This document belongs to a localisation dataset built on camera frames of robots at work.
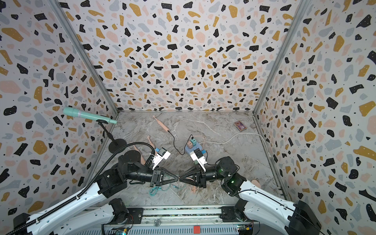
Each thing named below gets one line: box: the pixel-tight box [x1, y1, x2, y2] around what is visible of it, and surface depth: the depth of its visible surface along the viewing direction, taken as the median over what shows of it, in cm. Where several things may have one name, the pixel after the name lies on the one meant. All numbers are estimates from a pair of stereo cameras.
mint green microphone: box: [62, 106, 118, 124], surface depth 75 cm
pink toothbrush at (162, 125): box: [152, 115, 170, 132], surface depth 114 cm
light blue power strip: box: [185, 141, 203, 154], surface depth 99 cm
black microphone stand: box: [95, 118, 127, 154], surface depth 100 cm
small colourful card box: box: [234, 120, 248, 132], surface depth 115 cm
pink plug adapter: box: [186, 141, 194, 149], surface depth 96 cm
